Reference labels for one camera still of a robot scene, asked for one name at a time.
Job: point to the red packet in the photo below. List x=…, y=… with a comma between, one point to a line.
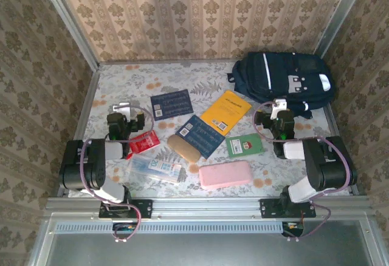
x=144, y=144

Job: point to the dark blue notebook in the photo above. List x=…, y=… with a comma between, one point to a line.
x=203, y=138
x=171, y=105

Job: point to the yellow notebook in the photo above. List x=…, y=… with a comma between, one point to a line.
x=225, y=111

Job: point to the navy blue student backpack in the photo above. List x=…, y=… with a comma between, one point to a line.
x=273, y=74

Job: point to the clear pen pack blue print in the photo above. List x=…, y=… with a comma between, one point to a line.
x=158, y=169

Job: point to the tan glasses case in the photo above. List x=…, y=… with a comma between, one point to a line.
x=183, y=149

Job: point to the pink pencil case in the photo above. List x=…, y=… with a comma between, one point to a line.
x=225, y=175

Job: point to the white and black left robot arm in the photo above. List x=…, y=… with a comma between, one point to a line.
x=76, y=169

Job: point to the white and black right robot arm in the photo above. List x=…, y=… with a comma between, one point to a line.
x=328, y=169

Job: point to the floral tablecloth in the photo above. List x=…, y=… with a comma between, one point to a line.
x=121, y=77

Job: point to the grey sheet metal panel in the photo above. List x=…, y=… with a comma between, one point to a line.
x=197, y=250

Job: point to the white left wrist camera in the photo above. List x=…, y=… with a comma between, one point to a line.
x=121, y=108

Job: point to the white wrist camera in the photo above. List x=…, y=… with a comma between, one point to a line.
x=121, y=108
x=279, y=106

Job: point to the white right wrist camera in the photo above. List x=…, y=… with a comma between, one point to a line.
x=279, y=106

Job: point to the aluminium frame rail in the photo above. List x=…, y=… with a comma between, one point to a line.
x=167, y=61
x=88, y=96
x=334, y=126

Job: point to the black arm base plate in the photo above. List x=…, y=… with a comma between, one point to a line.
x=267, y=208
x=146, y=208

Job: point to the wide aluminium mounting rail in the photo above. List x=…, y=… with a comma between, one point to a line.
x=206, y=206

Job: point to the aluminium frame post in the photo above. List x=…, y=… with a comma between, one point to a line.
x=70, y=20
x=338, y=20

